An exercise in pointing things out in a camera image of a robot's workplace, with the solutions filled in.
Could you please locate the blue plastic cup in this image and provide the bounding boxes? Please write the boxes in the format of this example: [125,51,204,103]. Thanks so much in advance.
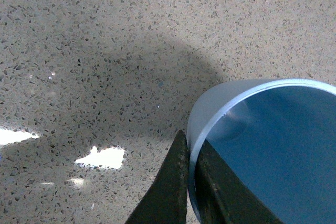
[187,79,335,223]

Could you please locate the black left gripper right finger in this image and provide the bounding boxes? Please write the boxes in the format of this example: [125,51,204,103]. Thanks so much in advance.
[195,141,282,224]

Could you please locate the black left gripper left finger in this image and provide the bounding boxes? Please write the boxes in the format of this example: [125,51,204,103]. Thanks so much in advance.
[126,130,189,223]

